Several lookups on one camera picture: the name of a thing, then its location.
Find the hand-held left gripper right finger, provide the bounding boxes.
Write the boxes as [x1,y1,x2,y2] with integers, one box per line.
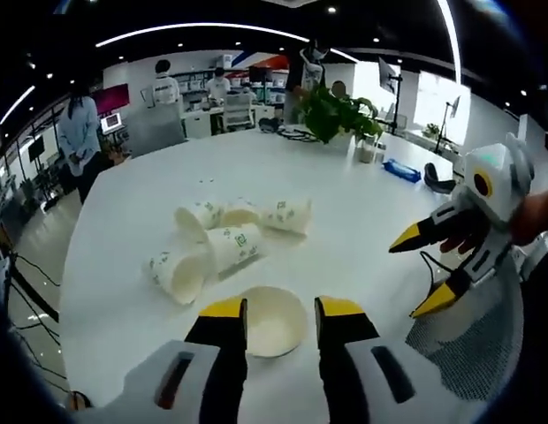
[313,295,456,424]

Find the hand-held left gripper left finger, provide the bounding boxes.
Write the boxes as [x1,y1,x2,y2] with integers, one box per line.
[72,296,249,424]

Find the single white paper cup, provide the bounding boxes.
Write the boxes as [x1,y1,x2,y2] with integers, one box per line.
[238,285,309,359]

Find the pile of white paper cups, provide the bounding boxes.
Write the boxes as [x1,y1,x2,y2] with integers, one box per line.
[143,197,313,307]

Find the person's right hand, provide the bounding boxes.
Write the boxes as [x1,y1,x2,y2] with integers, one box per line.
[439,187,548,255]

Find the black curved object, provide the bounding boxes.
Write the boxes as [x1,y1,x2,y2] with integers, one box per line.
[423,162,456,195]

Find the grey mesh office chair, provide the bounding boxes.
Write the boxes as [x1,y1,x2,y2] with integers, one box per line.
[404,264,525,401]

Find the blue packet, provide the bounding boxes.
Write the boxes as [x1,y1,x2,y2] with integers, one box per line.
[382,157,422,183]

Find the small glass jar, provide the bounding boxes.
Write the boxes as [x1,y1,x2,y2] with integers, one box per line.
[354,134,377,164]

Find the black monitor stand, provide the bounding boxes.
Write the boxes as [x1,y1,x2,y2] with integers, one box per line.
[4,249,62,323]

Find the green potted plant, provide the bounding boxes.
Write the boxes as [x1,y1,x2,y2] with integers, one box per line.
[295,86,385,154]

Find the long straight ceiling light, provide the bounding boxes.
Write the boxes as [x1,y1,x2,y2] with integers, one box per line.
[436,0,463,85]

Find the white office chair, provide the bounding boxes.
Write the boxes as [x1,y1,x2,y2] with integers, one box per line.
[224,93,256,133]

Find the grey chair back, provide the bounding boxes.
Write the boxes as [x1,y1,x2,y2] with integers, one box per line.
[128,100,186,158]

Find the curved ceiling light strip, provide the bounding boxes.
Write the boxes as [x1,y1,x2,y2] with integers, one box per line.
[95,21,359,63]

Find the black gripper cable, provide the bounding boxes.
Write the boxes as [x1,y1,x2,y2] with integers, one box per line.
[420,250,454,288]

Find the tangled cables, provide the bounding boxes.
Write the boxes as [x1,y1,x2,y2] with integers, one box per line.
[278,125,319,143]

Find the pink wall screen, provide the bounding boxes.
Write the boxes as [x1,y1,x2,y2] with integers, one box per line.
[93,83,130,114]

